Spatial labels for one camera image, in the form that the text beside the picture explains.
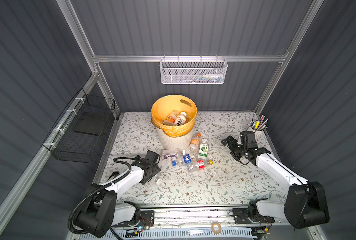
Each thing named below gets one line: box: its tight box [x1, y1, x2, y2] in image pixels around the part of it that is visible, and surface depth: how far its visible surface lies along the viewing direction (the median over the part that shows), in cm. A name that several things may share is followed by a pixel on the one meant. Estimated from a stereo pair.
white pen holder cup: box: [249, 119, 267, 138], surface depth 101 cm
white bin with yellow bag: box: [151, 94, 198, 150], surface depth 91 cm
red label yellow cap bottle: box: [187, 159, 214, 172], surface depth 90 cm
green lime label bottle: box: [198, 138, 209, 161], surface depth 96 cm
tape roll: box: [211, 222, 222, 234], surface depth 72 cm
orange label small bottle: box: [166, 113, 177, 123], surface depth 98 cm
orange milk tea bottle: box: [176, 111, 187, 126], surface depth 91 cm
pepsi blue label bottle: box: [182, 149, 192, 165], surface depth 91 cm
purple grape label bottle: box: [161, 148, 181, 161], surface depth 95 cm
